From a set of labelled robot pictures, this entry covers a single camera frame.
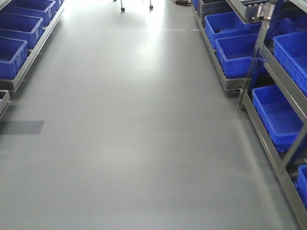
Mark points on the blue bin right far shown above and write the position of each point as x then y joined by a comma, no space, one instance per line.
224,25

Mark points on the blue bin right lower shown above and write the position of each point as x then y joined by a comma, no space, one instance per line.
278,116

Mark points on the blue bin left far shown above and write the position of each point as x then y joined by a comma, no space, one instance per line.
44,9

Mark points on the grey shelf rack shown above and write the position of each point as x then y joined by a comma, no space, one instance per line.
265,65
10,86

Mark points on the blue bin left near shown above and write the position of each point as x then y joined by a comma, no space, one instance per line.
13,54

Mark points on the right grey shelf rack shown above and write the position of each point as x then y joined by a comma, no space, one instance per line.
265,65

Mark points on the left grey shelf rack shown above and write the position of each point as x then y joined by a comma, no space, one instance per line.
10,86

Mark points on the blue bin left middle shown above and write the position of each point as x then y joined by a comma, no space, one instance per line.
22,27

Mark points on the blue bin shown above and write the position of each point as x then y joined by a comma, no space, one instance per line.
44,9
22,27
224,25
13,54
278,116
235,54

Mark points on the blue bin upper shelf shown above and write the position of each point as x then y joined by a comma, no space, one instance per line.
290,50

